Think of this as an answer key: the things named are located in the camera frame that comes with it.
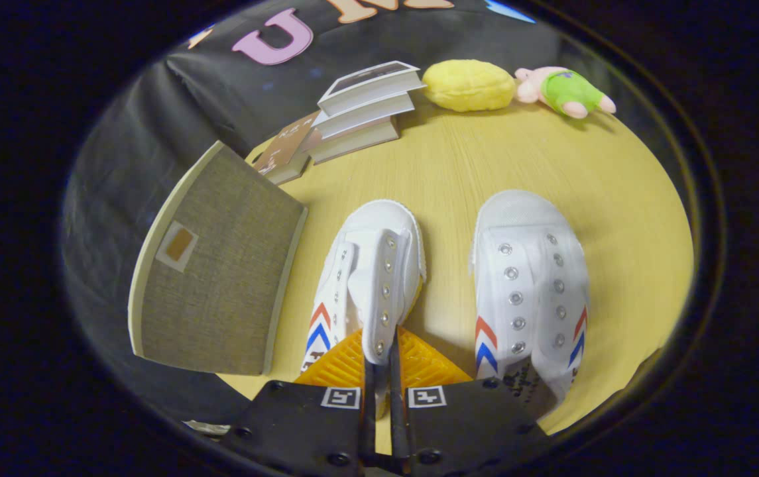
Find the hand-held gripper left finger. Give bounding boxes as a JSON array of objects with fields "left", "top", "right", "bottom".
[{"left": 223, "top": 328, "right": 380, "bottom": 477}]

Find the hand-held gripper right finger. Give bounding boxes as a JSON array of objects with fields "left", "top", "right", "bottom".
[{"left": 389, "top": 328, "right": 552, "bottom": 477}]

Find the white canvas shoe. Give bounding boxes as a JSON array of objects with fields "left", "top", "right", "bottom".
[
  {"left": 300, "top": 199, "right": 428, "bottom": 419},
  {"left": 470, "top": 189, "right": 591, "bottom": 405}
]

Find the thick book with brown cover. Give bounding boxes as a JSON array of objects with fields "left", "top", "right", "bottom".
[{"left": 301, "top": 116, "right": 402, "bottom": 166}]

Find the thin brown book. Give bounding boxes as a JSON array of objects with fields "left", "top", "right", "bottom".
[{"left": 251, "top": 111, "right": 322, "bottom": 186}]

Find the plain white book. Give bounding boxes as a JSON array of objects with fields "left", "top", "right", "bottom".
[{"left": 313, "top": 93, "right": 417, "bottom": 140}]

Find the book with portrait cover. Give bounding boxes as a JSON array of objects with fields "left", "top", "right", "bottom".
[{"left": 317, "top": 60, "right": 427, "bottom": 117}]

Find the yellow plush cushion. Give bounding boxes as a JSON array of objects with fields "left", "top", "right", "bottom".
[{"left": 422, "top": 59, "right": 518, "bottom": 113}]

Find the pink and green plush toy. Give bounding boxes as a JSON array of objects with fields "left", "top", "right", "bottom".
[{"left": 514, "top": 66, "right": 618, "bottom": 121}]

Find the black backdrop cloth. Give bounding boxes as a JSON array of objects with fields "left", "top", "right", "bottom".
[{"left": 61, "top": 0, "right": 698, "bottom": 426}]

